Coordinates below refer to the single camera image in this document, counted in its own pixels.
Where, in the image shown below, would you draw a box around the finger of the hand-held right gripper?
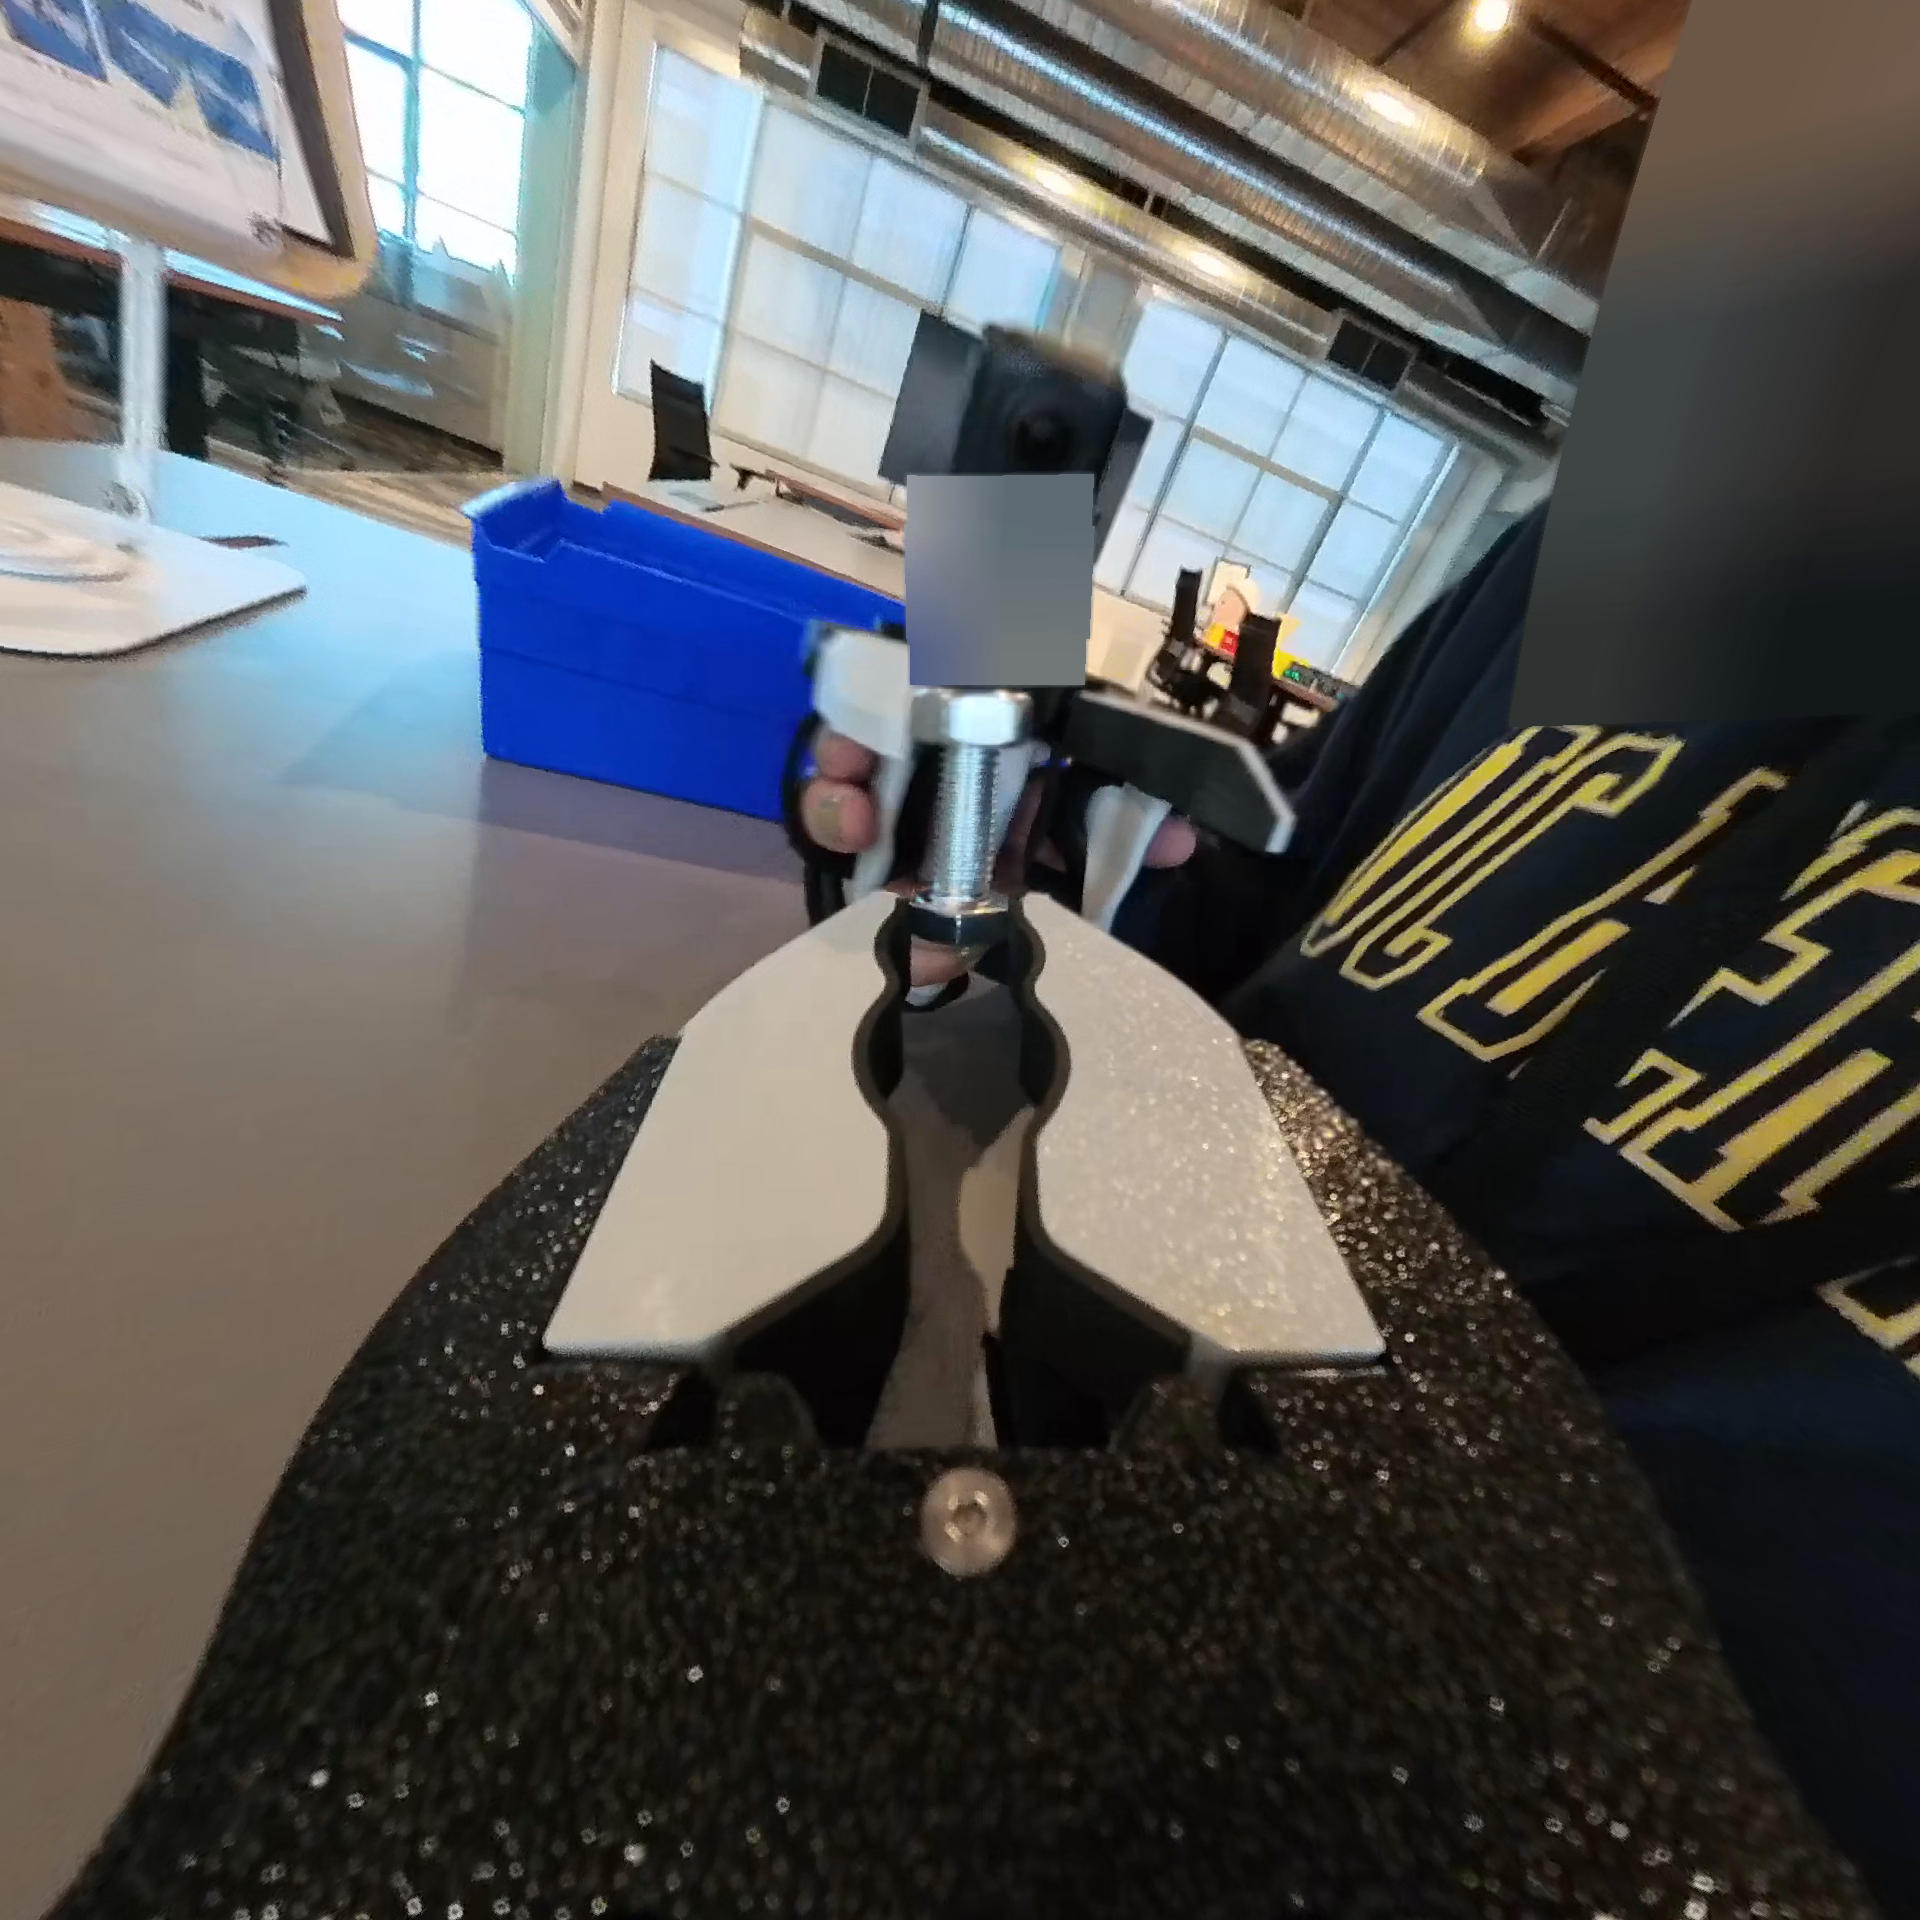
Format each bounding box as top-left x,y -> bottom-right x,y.
1046,681 -> 1302,859
811,621 -> 917,889

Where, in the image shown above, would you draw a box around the blue plastic bin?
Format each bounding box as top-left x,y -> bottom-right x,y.
462,475 -> 911,824

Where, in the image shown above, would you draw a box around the black office chair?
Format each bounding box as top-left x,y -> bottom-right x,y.
1146,566 -> 1295,743
647,360 -> 721,482

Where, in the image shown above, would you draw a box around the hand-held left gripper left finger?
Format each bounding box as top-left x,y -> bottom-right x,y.
541,887 -> 911,1374

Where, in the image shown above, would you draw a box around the silver bolt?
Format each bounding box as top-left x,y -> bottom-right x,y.
906,690 -> 1039,901

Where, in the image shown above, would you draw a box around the black hex nut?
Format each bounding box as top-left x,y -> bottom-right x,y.
896,884 -> 1026,962

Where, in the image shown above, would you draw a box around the silver ventilation duct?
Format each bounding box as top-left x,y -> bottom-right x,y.
734,0 -> 1608,429

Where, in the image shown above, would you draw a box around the person's right hand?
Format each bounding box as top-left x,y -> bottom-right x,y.
798,724 -> 890,849

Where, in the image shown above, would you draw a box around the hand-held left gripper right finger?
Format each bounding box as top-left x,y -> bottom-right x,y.
1019,894 -> 1386,1380

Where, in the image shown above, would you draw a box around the light wooden table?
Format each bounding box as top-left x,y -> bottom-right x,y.
600,472 -> 911,602

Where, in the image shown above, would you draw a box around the wooden desk black legs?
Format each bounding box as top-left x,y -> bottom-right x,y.
0,201 -> 348,467

